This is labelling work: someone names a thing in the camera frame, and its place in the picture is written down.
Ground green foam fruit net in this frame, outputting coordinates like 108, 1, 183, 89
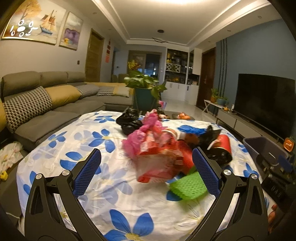
166, 172, 208, 201

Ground red cylindrical tube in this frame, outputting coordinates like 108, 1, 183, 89
205, 135, 232, 166

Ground red plastic bag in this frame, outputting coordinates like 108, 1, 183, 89
134, 140, 194, 183

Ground blue foam fruit net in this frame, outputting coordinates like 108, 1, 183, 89
177, 125, 207, 136

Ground orange white paper cup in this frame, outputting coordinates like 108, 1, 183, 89
162, 128, 186, 141

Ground pink plastic bag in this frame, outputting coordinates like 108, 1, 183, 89
122, 109, 167, 160

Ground grey tv cabinet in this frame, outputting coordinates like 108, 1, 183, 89
217, 109, 283, 143

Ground floral blue white tablecloth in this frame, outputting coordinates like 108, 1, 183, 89
16, 111, 274, 240

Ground black television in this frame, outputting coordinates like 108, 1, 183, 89
234, 73, 295, 139

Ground small potted plants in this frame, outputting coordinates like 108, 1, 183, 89
210, 88, 228, 106

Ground small white side table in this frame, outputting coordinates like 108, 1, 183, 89
203, 99, 224, 113

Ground houndstooth cushion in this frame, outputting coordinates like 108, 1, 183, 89
4, 86, 52, 133

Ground grey sectional sofa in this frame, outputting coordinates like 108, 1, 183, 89
1, 71, 133, 151

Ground plate of oranges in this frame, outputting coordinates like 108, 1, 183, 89
177, 113, 195, 121

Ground yellow cushion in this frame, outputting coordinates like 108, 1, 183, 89
45, 85, 81, 109

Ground black plastic bag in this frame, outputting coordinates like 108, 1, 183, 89
116, 107, 143, 136

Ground dark entrance door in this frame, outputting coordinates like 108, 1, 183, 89
196, 47, 216, 109

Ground wooden door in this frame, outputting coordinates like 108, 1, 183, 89
85, 29, 104, 82

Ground green potted plant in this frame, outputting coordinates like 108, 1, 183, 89
125, 70, 167, 112

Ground display cabinet shelving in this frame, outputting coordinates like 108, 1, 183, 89
165, 49, 188, 84

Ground purple abstract painting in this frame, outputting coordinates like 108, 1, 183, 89
59, 12, 83, 50

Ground sailboat painting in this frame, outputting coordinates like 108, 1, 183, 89
1, 0, 66, 45

